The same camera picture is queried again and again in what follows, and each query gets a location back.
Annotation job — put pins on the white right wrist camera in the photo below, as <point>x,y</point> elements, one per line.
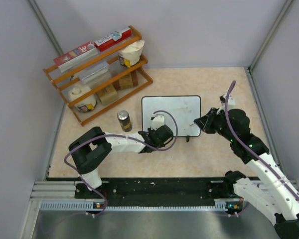
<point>230,103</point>

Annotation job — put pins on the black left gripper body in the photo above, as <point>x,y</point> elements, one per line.
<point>150,131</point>

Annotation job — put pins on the clear plastic box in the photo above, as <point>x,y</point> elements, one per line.
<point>93,72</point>

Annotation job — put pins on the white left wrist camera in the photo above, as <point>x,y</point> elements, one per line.
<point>157,120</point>

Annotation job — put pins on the red grey wrap box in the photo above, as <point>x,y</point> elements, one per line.
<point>76,56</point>

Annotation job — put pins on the black framed whiteboard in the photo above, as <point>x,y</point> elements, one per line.
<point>179,113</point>

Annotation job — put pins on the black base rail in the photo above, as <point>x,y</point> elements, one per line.
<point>168,192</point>

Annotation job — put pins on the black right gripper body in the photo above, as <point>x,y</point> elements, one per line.
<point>216,122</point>

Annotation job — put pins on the red white foil box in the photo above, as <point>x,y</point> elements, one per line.
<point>105,42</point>

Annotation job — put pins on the black yellow drink can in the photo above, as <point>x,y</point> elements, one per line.
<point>124,120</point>

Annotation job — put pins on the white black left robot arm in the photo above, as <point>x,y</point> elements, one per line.
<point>89,150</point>

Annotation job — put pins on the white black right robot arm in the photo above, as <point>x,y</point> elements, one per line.
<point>280,203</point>

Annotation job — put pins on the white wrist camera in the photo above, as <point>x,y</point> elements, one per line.
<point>230,103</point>
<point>157,120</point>

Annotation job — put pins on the white paper bag right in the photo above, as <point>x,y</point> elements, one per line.
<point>130,55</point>

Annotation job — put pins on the orange wooden shelf rack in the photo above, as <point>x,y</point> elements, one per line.
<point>81,99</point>

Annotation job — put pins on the aluminium frame rail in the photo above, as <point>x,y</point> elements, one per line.
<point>53,191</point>

